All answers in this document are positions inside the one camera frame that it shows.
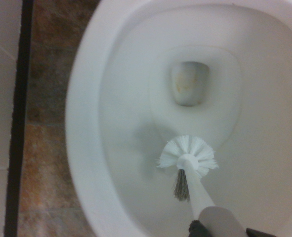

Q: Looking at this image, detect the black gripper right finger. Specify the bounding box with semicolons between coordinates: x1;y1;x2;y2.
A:
245;228;270;237

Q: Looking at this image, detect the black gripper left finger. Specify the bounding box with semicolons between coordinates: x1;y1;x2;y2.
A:
188;219;211;237

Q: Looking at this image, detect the white toilet brush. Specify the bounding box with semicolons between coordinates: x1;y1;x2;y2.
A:
156;135;248;237

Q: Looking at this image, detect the white toilet bowl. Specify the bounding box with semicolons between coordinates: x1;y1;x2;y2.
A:
64;0;292;237

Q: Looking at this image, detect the short black baseboard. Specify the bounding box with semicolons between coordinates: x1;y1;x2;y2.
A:
3;0;35;237

